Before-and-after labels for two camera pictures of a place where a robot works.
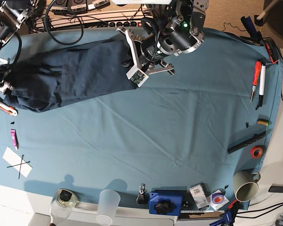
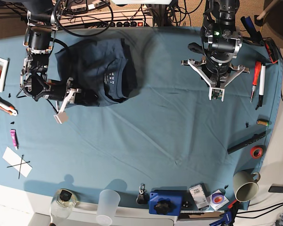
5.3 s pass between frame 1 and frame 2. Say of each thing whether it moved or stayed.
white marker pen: stayed
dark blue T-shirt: moved
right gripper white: moved
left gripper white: moved
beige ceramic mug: stayed
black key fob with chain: stayed
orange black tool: stayed
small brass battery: stayed
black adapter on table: stayed
